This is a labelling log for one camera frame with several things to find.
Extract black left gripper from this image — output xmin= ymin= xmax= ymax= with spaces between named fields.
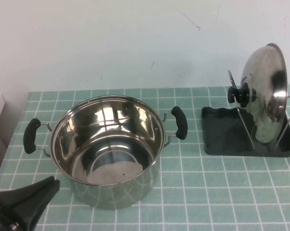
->
xmin=0 ymin=176 xmax=61 ymax=231

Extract steel pot lid black knob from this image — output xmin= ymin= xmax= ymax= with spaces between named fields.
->
xmin=227 ymin=43 xmax=288 ymax=146

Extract stainless steel pot black handles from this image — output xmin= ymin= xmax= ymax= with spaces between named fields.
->
xmin=23 ymin=95 xmax=188 ymax=209

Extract dark tray wire lid rack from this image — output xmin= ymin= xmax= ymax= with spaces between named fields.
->
xmin=201 ymin=69 xmax=290 ymax=158

